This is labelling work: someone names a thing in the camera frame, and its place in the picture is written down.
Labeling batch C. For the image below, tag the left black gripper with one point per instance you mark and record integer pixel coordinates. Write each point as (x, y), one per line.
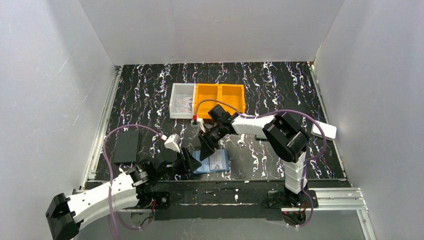
(183, 160)

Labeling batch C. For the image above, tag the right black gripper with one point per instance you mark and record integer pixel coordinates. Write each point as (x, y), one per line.
(208, 140)

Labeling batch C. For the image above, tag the blue card holder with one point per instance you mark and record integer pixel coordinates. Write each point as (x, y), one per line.
(204, 168)

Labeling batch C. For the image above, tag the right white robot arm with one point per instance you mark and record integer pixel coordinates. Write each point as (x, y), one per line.
(280, 128)

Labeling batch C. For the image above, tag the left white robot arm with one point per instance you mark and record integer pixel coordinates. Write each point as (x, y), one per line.
(67, 215)

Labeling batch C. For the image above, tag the green card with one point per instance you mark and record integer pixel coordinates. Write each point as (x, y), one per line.
(260, 137)

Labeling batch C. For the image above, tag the silver wrench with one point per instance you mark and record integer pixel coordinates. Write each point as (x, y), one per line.
(241, 143)

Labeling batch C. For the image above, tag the white plastic bin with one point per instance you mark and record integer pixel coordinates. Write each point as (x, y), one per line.
(182, 100)

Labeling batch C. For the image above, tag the left orange bin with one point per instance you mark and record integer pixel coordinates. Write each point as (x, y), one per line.
(204, 91)

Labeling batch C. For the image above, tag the orange bin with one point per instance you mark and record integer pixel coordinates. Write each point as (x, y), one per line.
(204, 91)
(233, 95)

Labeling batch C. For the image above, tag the right orange bin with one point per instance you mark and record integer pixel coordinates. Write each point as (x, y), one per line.
(233, 95)

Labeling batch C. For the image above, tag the black flat box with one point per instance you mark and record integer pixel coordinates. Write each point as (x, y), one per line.
(127, 146)

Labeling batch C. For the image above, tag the white box with label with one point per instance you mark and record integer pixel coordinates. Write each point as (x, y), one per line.
(330, 131)

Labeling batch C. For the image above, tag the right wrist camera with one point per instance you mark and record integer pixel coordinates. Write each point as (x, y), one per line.
(198, 122)

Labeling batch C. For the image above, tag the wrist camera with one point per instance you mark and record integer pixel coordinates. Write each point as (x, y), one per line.
(171, 142)
(198, 122)

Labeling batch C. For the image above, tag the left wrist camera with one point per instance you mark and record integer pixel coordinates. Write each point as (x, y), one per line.
(171, 142)

